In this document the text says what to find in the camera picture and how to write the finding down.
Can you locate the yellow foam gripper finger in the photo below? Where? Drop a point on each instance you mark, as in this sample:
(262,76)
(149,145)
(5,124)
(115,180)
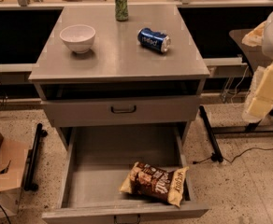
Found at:
(255,37)
(259,101)

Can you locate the brown chip bag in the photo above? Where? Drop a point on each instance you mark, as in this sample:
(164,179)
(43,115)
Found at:
(145,179)

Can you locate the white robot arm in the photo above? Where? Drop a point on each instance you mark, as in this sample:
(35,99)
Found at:
(267,43)

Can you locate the closed grey top drawer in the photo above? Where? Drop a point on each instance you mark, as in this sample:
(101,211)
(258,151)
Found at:
(116,111)

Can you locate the grey drawer cabinet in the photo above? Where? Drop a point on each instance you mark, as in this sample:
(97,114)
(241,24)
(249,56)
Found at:
(117,65)

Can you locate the open grey middle drawer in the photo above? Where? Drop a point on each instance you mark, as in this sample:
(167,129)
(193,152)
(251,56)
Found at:
(99,159)

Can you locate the black side table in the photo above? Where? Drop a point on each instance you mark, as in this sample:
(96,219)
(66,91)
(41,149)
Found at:
(254,57)

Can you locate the black floor bar right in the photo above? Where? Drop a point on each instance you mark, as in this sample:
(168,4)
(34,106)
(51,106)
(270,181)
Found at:
(217,154)

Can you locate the black floor bar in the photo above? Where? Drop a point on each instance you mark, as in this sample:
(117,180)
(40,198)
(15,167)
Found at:
(29,183)
(217,154)

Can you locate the blue pepsi can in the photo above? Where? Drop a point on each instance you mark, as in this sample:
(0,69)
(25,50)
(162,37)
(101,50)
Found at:
(154,40)

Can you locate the green drink can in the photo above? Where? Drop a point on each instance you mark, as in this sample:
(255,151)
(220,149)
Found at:
(121,10)

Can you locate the white ceramic bowl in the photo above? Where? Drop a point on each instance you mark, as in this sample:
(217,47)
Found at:
(78,38)

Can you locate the black floor bar left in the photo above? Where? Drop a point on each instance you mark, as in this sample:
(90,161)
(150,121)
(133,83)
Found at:
(29,183)

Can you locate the cardboard box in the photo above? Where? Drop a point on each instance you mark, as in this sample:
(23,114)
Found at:
(13,156)

